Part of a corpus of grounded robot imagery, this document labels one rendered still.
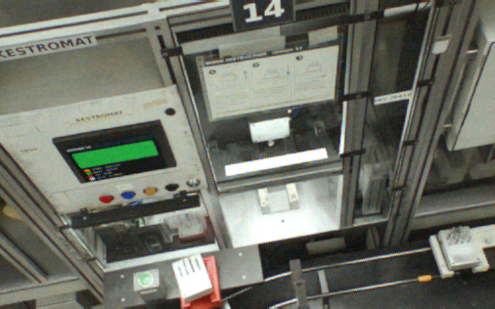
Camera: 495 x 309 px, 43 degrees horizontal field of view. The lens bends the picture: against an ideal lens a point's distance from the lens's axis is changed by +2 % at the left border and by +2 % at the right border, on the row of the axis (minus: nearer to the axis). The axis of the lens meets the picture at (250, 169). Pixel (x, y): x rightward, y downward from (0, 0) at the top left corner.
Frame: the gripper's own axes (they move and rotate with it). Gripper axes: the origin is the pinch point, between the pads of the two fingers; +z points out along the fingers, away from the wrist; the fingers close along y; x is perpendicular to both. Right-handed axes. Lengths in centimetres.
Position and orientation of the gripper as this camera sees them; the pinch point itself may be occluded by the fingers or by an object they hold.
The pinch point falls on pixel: (296, 274)
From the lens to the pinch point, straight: 189.6
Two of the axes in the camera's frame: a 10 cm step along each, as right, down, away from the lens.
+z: -1.5, -8.5, 5.1
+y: -0.9, -5.0, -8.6
